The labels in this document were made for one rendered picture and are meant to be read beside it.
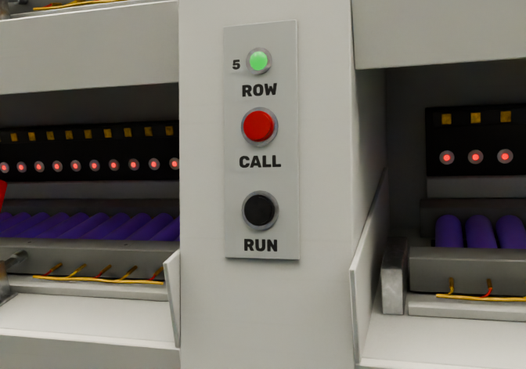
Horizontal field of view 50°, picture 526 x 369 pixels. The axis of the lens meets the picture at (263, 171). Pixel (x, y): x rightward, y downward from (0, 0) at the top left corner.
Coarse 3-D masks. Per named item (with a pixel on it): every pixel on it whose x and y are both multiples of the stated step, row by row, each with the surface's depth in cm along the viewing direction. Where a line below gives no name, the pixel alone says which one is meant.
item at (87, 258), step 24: (0, 240) 44; (24, 240) 43; (48, 240) 43; (72, 240) 42; (96, 240) 42; (120, 240) 41; (24, 264) 42; (48, 264) 41; (72, 264) 41; (96, 264) 40; (120, 264) 40; (144, 264) 39
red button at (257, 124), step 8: (256, 112) 29; (264, 112) 29; (248, 120) 29; (256, 120) 29; (264, 120) 29; (272, 120) 29; (248, 128) 29; (256, 128) 29; (264, 128) 29; (272, 128) 29; (248, 136) 29; (256, 136) 29; (264, 136) 29
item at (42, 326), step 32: (32, 192) 55; (64, 192) 53; (96, 192) 52; (128, 192) 51; (160, 192) 50; (0, 320) 36; (32, 320) 35; (64, 320) 35; (96, 320) 34; (128, 320) 34; (160, 320) 34; (0, 352) 34; (32, 352) 34; (64, 352) 33; (96, 352) 32; (128, 352) 32; (160, 352) 31
